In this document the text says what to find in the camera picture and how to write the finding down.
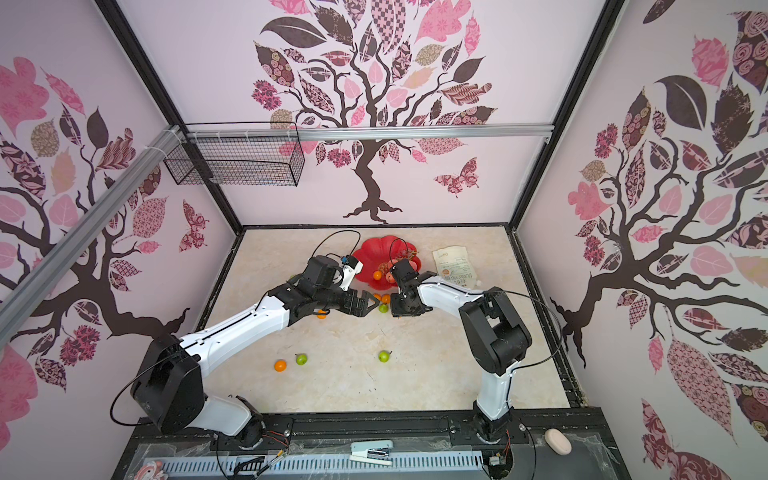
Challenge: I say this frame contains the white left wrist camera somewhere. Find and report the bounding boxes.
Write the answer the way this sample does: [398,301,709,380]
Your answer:
[340,255,363,291]

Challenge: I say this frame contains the aluminium frame rail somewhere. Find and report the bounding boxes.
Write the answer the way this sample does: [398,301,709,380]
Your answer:
[1,123,554,345]

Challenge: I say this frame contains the white slotted cable duct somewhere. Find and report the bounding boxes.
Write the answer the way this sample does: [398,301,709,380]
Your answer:
[131,451,485,479]

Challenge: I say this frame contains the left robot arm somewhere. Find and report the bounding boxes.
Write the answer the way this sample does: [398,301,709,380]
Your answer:
[125,255,379,449]

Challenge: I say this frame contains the black wire basket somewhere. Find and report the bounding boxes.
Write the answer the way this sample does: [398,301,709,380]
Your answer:
[164,120,305,187]

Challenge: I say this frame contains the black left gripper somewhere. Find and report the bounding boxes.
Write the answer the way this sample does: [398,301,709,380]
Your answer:
[315,284,380,317]

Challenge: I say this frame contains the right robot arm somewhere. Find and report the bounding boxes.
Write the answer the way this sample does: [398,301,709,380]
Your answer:
[391,260,532,443]

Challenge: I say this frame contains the red flower fruit bowl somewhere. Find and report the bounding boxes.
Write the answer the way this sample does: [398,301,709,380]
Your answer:
[353,235,422,292]

